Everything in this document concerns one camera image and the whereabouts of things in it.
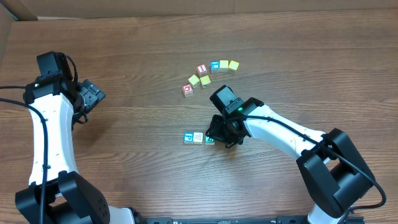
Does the green letter Z block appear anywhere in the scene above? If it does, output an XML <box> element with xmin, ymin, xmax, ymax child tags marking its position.
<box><xmin>205</xmin><ymin>136</ymin><xmax>215</xmax><ymax>145</ymax></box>

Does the white natural wood block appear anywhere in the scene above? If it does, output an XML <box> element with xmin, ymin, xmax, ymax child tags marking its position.
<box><xmin>193</xmin><ymin>132</ymin><xmax>203</xmax><ymax>144</ymax></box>

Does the blue letter P block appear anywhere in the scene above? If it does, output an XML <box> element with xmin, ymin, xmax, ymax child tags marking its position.
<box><xmin>183</xmin><ymin>132</ymin><xmax>194</xmax><ymax>144</ymax></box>

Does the red letter Q block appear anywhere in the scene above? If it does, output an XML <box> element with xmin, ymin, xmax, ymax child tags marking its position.
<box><xmin>182</xmin><ymin>83</ymin><xmax>193</xmax><ymax>98</ymax></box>

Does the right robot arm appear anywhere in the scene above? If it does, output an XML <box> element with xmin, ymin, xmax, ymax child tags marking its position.
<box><xmin>205</xmin><ymin>85</ymin><xmax>376</xmax><ymax>223</ymax></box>

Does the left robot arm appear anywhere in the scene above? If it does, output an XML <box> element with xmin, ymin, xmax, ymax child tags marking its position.
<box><xmin>15</xmin><ymin>51</ymin><xmax>139</xmax><ymax>223</ymax></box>

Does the yellow block centre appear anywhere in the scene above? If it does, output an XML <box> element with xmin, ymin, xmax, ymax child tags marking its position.
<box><xmin>200</xmin><ymin>75</ymin><xmax>211</xmax><ymax>89</ymax></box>

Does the yellow block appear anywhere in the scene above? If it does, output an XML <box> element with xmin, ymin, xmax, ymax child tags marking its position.
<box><xmin>220</xmin><ymin>60</ymin><xmax>229</xmax><ymax>73</ymax></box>
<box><xmin>200</xmin><ymin>75</ymin><xmax>211</xmax><ymax>89</ymax></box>
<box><xmin>188</xmin><ymin>75</ymin><xmax>200</xmax><ymax>88</ymax></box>
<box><xmin>228</xmin><ymin>60</ymin><xmax>239</xmax><ymax>73</ymax></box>

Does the yellow block left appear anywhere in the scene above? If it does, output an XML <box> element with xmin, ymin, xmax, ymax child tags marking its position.
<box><xmin>188</xmin><ymin>75</ymin><xmax>200</xmax><ymax>88</ymax></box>

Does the yellow block far right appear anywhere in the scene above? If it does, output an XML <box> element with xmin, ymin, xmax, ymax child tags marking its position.
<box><xmin>228</xmin><ymin>60</ymin><xmax>239</xmax><ymax>73</ymax></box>

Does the yellow block middle top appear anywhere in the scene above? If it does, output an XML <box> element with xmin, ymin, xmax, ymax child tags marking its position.
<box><xmin>220</xmin><ymin>60</ymin><xmax>229</xmax><ymax>73</ymax></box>

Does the red letter I block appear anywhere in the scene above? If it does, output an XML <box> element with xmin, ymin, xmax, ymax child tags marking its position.
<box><xmin>197</xmin><ymin>64</ymin><xmax>208</xmax><ymax>77</ymax></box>

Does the blue picture block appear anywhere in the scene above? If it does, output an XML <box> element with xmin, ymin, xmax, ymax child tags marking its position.
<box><xmin>210</xmin><ymin>60</ymin><xmax>220</xmax><ymax>73</ymax></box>

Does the cardboard box corner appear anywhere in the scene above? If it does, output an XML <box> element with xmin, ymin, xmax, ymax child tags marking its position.
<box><xmin>1</xmin><ymin>0</ymin><xmax>37</xmax><ymax>62</ymax></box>

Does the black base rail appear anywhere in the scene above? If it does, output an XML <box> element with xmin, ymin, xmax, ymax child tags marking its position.
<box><xmin>130</xmin><ymin>212</ymin><xmax>366</xmax><ymax>224</ymax></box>

